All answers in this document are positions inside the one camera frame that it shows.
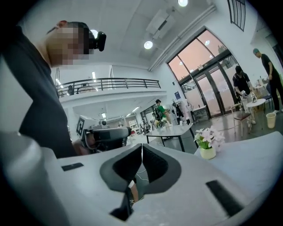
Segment black-framed glass entrance door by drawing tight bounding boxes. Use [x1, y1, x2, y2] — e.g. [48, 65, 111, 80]
[167, 26, 241, 122]

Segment black balcony railing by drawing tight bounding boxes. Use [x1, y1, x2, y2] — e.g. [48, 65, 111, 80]
[56, 77, 161, 98]

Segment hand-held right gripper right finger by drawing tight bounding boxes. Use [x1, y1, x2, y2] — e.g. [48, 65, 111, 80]
[141, 143, 182, 196]

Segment wooden chair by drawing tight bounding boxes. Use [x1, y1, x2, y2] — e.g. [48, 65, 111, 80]
[230, 103, 252, 136]

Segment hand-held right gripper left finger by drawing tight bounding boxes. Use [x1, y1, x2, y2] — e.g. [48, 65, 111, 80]
[99, 143, 142, 192]

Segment coat rack with clothes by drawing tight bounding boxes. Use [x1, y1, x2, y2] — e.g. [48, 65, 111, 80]
[171, 98, 192, 126]

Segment person's left hand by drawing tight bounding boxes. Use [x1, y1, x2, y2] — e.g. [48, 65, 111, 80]
[72, 133, 96, 156]

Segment dark rectangular table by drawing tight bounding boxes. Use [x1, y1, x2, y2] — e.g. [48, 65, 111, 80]
[145, 123, 200, 153]

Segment black window grille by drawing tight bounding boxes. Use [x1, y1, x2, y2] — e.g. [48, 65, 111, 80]
[227, 0, 246, 32]

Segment ceiling air conditioner unit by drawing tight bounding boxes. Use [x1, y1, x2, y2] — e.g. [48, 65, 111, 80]
[145, 8, 176, 40]

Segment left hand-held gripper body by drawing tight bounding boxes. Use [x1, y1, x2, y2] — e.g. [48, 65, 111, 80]
[76, 116, 133, 155]

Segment person's black shirt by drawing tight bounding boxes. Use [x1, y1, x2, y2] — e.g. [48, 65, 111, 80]
[0, 24, 78, 159]

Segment cream plastic bin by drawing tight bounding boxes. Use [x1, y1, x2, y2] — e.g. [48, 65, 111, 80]
[266, 112, 277, 129]

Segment round white side table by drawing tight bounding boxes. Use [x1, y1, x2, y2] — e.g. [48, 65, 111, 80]
[245, 98, 266, 124]

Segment white cable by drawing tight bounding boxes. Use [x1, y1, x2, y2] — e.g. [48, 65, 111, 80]
[127, 164, 147, 205]

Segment pink flowers in cream pot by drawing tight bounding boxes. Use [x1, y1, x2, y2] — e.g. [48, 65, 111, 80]
[193, 125, 226, 160]

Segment black head-worn camera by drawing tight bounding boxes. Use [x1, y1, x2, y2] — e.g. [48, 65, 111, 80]
[89, 31, 107, 52]

